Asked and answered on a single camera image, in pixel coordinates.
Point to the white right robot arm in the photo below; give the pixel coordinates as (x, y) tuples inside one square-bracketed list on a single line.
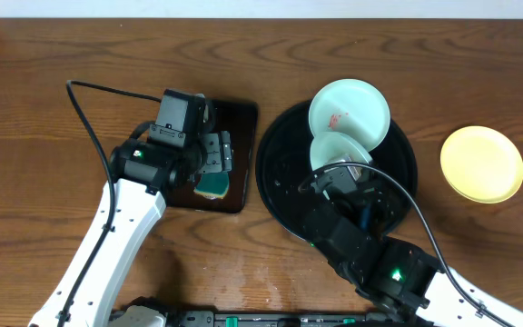
[(398, 277)]

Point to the yellow plate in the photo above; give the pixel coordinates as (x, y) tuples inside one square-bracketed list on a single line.
[(481, 164)]

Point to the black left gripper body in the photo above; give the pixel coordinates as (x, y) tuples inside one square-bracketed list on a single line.
[(219, 152)]

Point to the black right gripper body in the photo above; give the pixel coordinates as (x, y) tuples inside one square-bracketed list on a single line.
[(372, 219)]

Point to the green and yellow sponge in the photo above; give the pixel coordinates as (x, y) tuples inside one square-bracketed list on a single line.
[(213, 185)]

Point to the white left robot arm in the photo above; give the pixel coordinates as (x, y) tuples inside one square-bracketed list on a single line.
[(146, 178)]

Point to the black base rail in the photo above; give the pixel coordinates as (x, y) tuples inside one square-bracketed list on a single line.
[(142, 316)]

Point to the rectangular black water tray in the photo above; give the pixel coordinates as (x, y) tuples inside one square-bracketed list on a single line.
[(239, 118)]

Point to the green plate with big stain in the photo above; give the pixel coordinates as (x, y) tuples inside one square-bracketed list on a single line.
[(352, 107)]

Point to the round black tray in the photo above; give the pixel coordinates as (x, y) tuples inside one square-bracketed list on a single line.
[(283, 161)]

